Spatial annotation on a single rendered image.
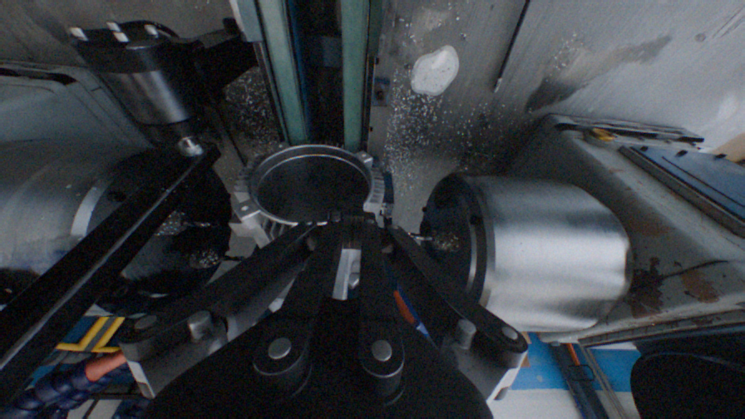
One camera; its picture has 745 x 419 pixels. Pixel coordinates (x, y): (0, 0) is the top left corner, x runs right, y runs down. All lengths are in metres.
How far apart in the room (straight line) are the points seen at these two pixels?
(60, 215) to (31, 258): 0.05
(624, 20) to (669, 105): 0.24
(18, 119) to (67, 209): 0.25
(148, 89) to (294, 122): 0.16
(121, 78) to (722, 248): 0.60
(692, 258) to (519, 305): 0.19
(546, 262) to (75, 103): 0.75
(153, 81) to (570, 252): 0.44
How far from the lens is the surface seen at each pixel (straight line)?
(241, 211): 0.26
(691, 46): 0.67
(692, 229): 0.44
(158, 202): 0.27
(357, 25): 0.30
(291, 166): 0.35
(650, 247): 0.43
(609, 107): 0.66
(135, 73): 0.27
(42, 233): 0.37
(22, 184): 0.41
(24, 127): 0.59
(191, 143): 0.31
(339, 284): 0.27
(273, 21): 0.32
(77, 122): 0.63
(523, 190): 0.33
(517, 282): 0.29
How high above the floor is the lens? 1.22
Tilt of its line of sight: 41 degrees down
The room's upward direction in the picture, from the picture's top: 179 degrees counter-clockwise
